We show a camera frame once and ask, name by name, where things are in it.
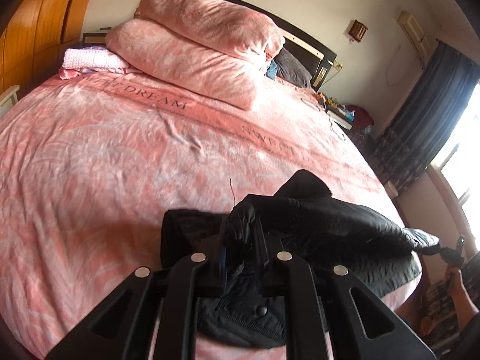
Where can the black pants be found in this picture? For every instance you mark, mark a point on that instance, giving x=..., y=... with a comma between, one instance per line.
x=311, y=224

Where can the right hand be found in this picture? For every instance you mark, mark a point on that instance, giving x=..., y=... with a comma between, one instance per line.
x=464, y=307

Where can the dark blue curtain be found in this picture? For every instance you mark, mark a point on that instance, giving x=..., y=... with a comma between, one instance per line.
x=426, y=119

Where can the dark bedside table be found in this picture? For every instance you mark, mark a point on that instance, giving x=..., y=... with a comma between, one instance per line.
x=339, y=113

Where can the black headboard with white stripe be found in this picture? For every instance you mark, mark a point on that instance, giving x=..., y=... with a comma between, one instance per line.
x=317, y=58

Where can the dark grey pillow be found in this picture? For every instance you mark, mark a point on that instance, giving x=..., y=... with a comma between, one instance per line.
x=291, y=70

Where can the blue garment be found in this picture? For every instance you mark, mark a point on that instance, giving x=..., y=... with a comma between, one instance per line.
x=272, y=69

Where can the pink folded quilt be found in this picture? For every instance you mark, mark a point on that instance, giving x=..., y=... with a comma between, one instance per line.
x=213, y=48

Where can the pink patterned bed cover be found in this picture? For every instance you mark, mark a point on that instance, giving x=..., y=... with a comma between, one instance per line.
x=90, y=165

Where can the pink white folded towel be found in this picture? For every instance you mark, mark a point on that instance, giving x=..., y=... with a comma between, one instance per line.
x=91, y=59

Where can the wooden wardrobe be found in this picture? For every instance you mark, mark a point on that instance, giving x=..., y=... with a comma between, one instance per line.
x=34, y=40

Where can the white wall air conditioner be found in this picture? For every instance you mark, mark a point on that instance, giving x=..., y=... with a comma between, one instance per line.
x=415, y=35

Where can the small wooden wall ornament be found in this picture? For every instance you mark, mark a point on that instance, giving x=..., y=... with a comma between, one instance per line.
x=357, y=31

